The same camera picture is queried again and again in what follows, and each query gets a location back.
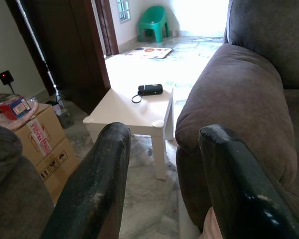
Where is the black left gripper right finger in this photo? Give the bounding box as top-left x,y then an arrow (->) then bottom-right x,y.
198,123 -> 299,239

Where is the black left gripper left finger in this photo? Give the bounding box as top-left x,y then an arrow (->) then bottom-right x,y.
41,121 -> 132,239

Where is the pink pillow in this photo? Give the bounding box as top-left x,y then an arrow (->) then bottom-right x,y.
198,206 -> 224,239

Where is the brown fabric sofa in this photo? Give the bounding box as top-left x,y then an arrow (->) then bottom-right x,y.
174,0 -> 299,239

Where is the cardboard box with handling symbols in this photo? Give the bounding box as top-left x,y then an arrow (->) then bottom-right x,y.
34,136 -> 79,205

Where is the small grey box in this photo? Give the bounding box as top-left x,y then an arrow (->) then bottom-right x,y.
56,109 -> 75,129

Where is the cardboard box with fragile tape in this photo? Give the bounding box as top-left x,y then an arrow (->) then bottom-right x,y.
13,103 -> 67,167

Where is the white side table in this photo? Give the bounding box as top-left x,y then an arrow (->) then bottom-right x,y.
82,87 -> 175,180

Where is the grey armchair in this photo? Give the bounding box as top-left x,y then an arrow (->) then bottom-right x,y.
0,123 -> 55,239

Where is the small red box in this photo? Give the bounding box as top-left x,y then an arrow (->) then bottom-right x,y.
0,96 -> 32,120

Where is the dark wooden door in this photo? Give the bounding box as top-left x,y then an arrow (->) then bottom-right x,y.
4,0 -> 112,116

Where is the colourful play mat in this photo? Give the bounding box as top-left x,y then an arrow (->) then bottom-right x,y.
125,46 -> 173,60

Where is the green plastic chair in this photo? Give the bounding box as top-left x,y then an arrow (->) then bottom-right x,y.
137,5 -> 170,43

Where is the silver metal pole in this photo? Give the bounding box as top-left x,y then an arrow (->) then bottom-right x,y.
15,0 -> 59,97

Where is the white framed window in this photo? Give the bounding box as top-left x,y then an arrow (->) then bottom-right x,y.
116,0 -> 132,24

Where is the black handheld device with strap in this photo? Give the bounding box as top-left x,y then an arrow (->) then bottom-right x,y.
131,84 -> 164,104

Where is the black wall socket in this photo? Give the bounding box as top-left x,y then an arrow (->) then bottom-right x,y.
0,70 -> 15,86

